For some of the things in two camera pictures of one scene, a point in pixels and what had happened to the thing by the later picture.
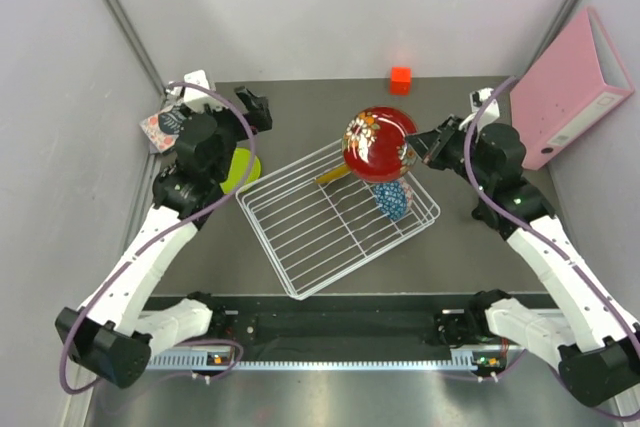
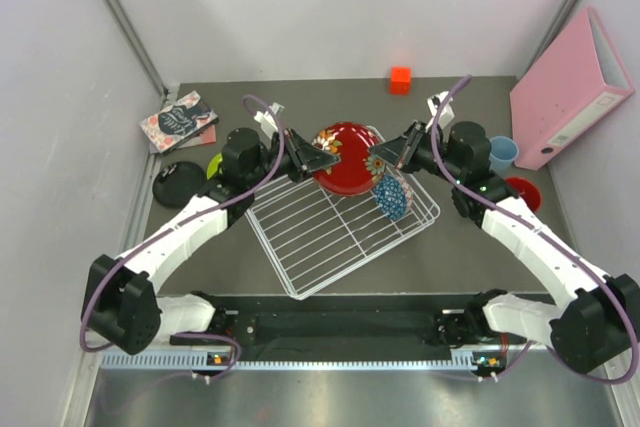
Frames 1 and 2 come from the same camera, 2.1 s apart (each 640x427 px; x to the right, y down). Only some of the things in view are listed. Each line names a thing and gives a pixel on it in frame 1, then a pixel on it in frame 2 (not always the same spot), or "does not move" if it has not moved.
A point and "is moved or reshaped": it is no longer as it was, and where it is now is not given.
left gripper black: (258, 106) → (310, 156)
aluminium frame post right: (570, 1) does not move
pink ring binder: (576, 84) does not move
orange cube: (400, 82) does not move
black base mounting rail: (328, 324) does not move
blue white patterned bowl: (393, 197) does not move
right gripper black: (431, 145) → (402, 150)
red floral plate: (374, 145) is moved or reshaped
